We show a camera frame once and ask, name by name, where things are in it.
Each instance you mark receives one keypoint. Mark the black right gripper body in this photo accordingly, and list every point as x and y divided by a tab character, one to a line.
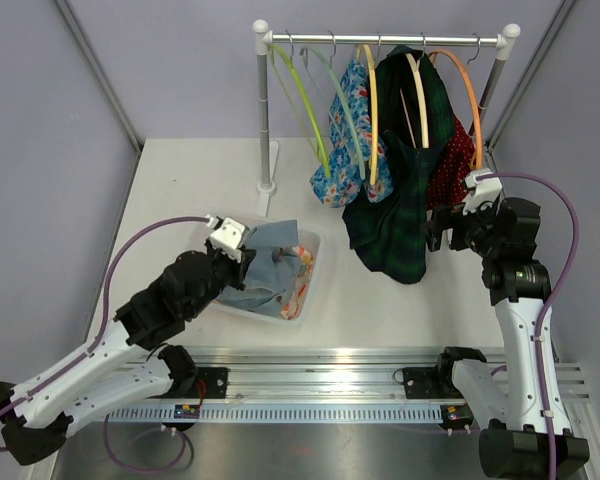
475	228

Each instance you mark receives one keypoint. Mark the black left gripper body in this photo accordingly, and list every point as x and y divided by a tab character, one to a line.
226	271

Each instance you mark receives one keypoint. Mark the light blue denim skirt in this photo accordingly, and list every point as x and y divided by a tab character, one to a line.
270	277

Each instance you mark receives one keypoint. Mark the orange floral white skirt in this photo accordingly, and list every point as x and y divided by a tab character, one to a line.
294	306

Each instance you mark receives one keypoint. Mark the blue floral skirt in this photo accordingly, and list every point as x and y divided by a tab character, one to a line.
345	183

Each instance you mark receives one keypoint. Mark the yellow plastic hanger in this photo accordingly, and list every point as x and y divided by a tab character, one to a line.
364	50

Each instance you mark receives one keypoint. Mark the lime green plastic hanger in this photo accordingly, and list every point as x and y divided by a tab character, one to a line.
303	112

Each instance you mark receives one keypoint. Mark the pale green plastic hanger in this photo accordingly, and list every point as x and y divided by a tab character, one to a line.
353	132

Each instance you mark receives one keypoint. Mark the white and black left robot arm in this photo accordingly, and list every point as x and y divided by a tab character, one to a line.
129	359

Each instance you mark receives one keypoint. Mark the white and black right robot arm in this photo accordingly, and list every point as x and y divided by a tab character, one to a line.
525	432

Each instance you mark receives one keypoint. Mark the red polka dot skirt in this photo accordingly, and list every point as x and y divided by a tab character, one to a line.
446	184

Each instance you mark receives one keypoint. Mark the dark green plaid skirt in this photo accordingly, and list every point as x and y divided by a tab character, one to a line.
387	236

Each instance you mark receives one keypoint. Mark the orange plastic hanger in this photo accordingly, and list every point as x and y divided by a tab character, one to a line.
477	160

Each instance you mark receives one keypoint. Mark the cream plastic hanger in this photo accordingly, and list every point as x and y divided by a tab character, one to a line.
412	114

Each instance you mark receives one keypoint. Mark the white plastic mesh basket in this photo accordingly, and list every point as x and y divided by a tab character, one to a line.
310	240

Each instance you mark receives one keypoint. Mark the metal clothes rack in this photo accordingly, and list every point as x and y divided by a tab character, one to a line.
266	42

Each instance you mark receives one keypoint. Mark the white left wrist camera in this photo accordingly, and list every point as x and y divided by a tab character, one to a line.
227	235

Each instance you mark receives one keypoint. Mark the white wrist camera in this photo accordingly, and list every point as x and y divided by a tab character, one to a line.
227	235
482	186

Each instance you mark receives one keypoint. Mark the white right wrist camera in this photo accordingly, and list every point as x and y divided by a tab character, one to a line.
482	186

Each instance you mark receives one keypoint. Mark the aluminium mounting rail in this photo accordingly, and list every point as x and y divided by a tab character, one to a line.
331	386

